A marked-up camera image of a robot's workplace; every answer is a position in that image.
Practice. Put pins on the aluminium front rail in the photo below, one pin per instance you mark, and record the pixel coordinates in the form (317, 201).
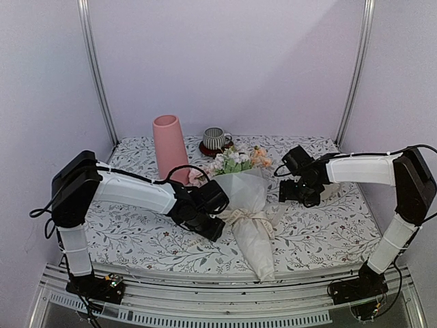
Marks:
(295, 299)

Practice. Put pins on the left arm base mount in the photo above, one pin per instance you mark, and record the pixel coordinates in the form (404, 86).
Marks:
(108, 289)

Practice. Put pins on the aluminium frame post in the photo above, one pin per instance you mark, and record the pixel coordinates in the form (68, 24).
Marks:
(363, 43)
(90, 47)

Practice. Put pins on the striped grey ceramic cup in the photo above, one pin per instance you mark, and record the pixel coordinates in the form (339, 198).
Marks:
(215, 138)

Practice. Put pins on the cream printed ribbon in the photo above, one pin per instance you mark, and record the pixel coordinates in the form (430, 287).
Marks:
(268, 218)

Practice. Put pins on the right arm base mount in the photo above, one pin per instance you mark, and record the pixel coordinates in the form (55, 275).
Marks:
(367, 284)

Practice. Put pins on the cream white mug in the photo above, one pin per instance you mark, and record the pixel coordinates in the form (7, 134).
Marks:
(329, 191)

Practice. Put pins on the pink tall vase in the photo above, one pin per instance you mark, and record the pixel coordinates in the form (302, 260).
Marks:
(169, 144)

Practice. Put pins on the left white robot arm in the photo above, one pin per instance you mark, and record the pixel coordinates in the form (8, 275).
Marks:
(85, 180)

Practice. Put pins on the floral patterned table mat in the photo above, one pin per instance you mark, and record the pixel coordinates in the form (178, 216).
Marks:
(338, 232)

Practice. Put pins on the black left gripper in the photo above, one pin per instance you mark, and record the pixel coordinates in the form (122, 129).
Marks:
(213, 234)

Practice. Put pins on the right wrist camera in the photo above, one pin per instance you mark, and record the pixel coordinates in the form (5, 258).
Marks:
(296, 159)

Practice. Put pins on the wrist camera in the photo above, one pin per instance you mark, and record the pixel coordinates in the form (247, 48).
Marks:
(212, 198)
(296, 159)

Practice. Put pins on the right aluminium frame post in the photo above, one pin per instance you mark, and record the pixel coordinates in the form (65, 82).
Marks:
(363, 43)

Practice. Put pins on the left aluminium frame post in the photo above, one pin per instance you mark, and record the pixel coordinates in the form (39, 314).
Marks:
(90, 47)

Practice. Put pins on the dark red saucer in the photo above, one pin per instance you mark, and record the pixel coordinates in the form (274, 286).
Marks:
(212, 153)

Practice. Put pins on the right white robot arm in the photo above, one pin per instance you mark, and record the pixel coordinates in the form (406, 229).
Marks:
(406, 170)

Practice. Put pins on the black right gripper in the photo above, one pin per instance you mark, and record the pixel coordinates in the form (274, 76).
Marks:
(287, 193)

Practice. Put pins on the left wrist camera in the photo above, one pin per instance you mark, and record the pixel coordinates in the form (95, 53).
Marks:
(212, 198)

